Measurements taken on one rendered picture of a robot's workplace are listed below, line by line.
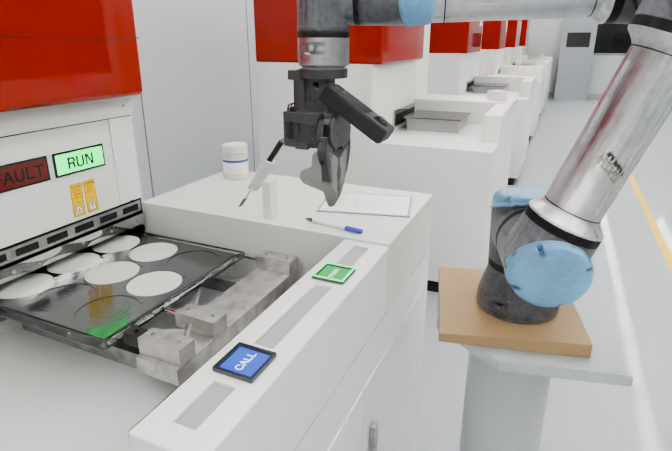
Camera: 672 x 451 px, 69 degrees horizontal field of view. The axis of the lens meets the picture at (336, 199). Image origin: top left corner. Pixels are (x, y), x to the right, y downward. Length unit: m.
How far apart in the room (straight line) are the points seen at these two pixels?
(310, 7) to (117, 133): 0.63
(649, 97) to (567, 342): 0.42
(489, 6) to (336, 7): 0.25
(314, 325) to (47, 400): 0.43
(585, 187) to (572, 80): 12.24
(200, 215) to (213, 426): 0.66
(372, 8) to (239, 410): 0.52
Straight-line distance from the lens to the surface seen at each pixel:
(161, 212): 1.23
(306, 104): 0.75
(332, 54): 0.71
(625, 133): 0.76
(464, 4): 0.83
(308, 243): 1.01
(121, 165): 1.21
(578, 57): 12.97
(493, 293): 0.97
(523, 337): 0.94
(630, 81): 0.76
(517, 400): 1.06
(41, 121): 1.08
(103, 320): 0.90
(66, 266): 1.13
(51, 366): 0.98
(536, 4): 0.85
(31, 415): 0.89
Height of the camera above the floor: 1.33
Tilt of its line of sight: 18 degrees down
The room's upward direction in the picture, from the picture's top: straight up
